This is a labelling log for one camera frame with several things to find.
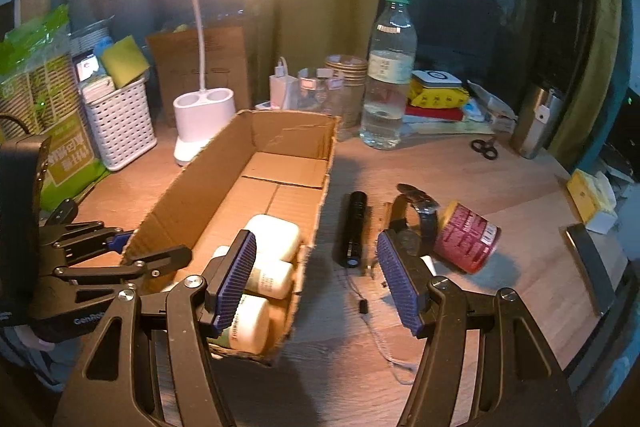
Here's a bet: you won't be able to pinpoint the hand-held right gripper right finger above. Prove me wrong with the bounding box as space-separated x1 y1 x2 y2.
376 229 583 427

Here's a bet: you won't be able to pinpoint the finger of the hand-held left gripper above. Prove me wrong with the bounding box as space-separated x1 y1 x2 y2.
42 219 137 265
52 246 193 293

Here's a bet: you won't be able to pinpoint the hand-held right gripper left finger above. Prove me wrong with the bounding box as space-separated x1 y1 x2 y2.
52 229 258 427

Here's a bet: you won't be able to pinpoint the dark strap wristwatch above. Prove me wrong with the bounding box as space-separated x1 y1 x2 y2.
382 183 441 258

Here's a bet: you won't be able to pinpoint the red label can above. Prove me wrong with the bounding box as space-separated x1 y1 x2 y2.
432 200 502 275

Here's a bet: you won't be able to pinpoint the cardboard box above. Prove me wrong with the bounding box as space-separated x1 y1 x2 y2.
120 108 342 367

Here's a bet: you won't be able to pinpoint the green pack of paper cups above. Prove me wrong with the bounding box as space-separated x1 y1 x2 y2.
0 4 108 212

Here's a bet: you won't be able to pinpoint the white plastic basket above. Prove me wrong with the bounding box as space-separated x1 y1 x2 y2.
81 77 158 172

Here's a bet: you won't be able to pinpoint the white printed pack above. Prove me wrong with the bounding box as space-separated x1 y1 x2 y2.
80 76 117 104

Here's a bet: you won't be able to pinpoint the white desk lamp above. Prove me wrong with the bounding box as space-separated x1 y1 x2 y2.
92 0 283 168

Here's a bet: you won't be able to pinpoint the black scissors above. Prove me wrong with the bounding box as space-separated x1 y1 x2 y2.
470 136 499 161

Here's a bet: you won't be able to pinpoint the yellow-green packet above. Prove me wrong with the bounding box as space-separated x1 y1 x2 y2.
100 35 151 90

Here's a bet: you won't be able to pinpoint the red book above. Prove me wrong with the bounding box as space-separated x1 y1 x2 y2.
404 106 463 122

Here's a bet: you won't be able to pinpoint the yellow flat pack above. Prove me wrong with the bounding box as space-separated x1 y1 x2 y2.
406 87 471 108

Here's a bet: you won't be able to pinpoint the clear plastic container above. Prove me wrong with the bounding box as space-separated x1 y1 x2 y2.
297 68 333 115

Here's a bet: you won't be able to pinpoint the brown cardboard carton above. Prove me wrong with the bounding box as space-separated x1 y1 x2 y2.
146 24 251 128

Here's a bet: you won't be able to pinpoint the white flat device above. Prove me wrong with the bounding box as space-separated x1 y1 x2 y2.
411 69 463 90

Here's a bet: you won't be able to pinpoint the yellow tissue box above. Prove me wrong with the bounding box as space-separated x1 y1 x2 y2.
566 168 621 234

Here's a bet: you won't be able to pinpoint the clear water bottle green cap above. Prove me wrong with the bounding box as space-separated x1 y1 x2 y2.
359 0 418 151

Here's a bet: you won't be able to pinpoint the steel tumbler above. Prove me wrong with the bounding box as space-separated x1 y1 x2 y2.
509 82 566 160

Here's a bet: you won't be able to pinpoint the white wall charger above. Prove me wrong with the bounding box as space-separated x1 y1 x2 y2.
269 57 300 110

